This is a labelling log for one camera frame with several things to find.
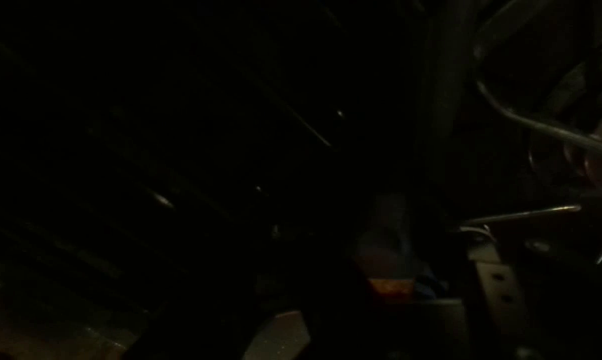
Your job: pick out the small orange object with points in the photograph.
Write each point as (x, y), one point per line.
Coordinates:
(391, 289)

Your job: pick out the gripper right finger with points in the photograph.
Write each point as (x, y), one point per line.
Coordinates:
(501, 300)

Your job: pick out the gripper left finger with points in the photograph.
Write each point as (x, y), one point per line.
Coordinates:
(281, 340)

